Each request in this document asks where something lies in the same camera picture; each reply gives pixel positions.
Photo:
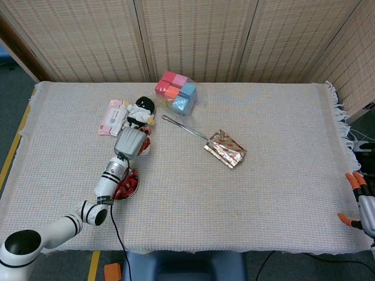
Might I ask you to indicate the plush doll white coat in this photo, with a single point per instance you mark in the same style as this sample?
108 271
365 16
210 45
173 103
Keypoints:
137 115

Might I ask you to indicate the long metal tweezers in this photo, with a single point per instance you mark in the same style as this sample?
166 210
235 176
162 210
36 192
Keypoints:
200 135

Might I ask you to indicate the pink cube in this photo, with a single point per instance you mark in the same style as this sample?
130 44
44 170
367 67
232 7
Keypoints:
179 80

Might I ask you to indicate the round steel plate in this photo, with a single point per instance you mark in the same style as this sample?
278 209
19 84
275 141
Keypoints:
133 191

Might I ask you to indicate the gold foil packet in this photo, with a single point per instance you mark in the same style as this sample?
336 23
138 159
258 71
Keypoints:
225 149

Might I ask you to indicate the white woven tablecloth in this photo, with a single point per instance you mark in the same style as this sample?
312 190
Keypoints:
205 199

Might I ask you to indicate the blue panel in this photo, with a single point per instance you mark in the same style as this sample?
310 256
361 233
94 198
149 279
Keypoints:
4 57

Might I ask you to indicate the orange block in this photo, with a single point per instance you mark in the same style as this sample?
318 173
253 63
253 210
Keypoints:
112 272

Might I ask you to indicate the left robot hand silver orange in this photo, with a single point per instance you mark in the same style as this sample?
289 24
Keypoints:
129 143

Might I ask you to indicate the clear plastic bag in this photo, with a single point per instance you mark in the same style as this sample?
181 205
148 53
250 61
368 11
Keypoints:
200 98

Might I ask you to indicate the beige woven screen panel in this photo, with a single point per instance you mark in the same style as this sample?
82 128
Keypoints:
88 38
357 64
293 38
199 38

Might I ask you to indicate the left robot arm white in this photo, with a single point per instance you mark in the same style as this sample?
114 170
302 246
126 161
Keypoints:
58 228

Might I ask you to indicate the light blue cube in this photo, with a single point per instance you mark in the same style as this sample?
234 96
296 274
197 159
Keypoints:
189 89
181 104

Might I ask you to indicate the orange cube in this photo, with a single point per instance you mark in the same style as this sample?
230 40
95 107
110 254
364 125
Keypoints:
173 91

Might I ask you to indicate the pink wet wipes pack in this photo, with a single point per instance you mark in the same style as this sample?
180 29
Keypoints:
112 117

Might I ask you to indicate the brown wooden post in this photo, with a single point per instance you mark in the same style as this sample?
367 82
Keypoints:
20 49

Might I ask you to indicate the right robot hand silver orange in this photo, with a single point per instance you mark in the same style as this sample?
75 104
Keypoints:
367 213

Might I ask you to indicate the red cube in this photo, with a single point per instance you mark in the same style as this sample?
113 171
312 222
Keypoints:
167 77
162 87

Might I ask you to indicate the white paper cup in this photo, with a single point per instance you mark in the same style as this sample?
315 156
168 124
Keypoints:
146 152

